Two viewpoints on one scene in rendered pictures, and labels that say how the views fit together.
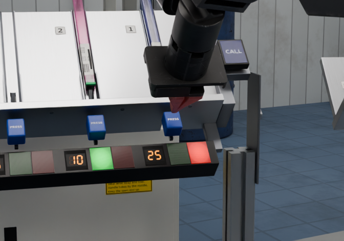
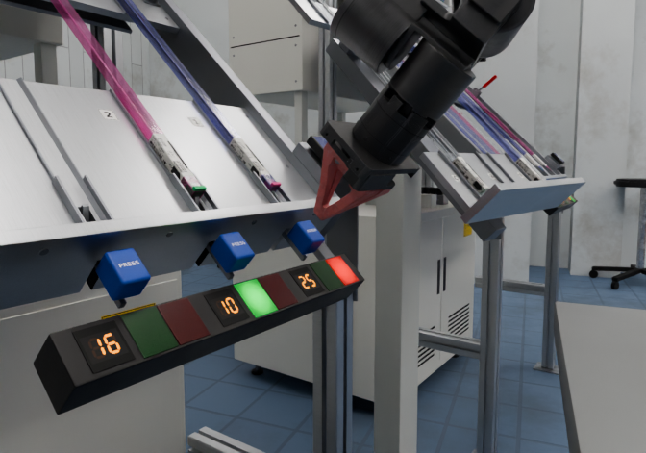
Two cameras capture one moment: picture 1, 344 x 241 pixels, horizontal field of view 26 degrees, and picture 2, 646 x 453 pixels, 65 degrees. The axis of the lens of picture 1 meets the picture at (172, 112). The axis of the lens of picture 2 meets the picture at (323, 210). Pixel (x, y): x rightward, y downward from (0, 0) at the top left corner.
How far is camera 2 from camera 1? 0.72 m
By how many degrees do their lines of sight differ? 40
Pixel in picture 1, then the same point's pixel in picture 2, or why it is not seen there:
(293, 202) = not seen: hidden behind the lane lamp
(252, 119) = (342, 229)
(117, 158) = (273, 293)
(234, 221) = (339, 350)
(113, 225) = (113, 399)
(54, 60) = (121, 156)
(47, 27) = (86, 109)
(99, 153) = (249, 290)
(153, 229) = (159, 389)
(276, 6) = not seen: hidden behind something
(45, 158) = (186, 314)
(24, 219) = not seen: outside the picture
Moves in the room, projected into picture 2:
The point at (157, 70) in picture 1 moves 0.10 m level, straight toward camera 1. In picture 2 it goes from (360, 151) to (458, 149)
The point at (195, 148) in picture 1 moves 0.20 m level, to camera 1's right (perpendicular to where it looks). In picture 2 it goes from (337, 265) to (446, 246)
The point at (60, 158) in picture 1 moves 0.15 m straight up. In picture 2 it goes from (205, 308) to (201, 118)
